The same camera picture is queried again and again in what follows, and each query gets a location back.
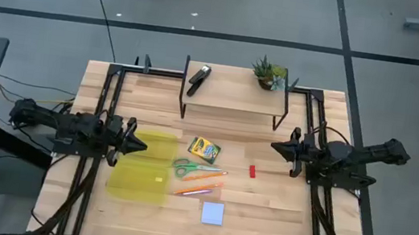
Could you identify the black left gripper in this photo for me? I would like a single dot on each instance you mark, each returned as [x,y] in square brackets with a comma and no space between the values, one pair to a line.
[115,137]

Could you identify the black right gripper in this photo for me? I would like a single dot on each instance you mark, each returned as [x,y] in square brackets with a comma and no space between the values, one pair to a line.
[304,154]

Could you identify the yellow translucent pencil case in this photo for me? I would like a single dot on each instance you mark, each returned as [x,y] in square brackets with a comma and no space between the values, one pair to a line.
[141,173]

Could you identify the red eraser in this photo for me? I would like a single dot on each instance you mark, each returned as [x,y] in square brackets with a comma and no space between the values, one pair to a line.
[252,171]

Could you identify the yellow green crayon box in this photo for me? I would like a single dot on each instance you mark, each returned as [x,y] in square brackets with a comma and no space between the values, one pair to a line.
[204,150]

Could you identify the orange pencil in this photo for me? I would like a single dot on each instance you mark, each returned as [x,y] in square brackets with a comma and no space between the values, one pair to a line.
[198,188]
[206,176]

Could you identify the pink pen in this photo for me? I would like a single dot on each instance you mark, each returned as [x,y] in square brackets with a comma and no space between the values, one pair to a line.
[197,192]

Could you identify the pale blue sticky note pad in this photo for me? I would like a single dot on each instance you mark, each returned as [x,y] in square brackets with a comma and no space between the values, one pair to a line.
[212,213]

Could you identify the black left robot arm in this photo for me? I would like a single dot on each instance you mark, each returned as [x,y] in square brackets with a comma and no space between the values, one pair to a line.
[51,119]

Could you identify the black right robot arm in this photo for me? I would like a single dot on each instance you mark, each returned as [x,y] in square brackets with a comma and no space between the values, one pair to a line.
[371,153]

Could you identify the black table clamp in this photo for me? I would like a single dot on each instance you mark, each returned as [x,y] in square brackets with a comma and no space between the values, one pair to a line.
[293,84]
[147,64]

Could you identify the potted succulent plant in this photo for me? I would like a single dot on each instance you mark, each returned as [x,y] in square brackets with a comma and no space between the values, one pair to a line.
[268,76]

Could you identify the wooden shelf riser black legs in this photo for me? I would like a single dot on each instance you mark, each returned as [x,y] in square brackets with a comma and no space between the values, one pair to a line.
[237,92]

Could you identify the black stapler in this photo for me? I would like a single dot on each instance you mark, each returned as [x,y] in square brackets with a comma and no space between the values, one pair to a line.
[199,77]

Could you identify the black metal table frame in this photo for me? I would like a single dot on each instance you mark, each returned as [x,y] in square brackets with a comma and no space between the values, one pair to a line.
[158,72]

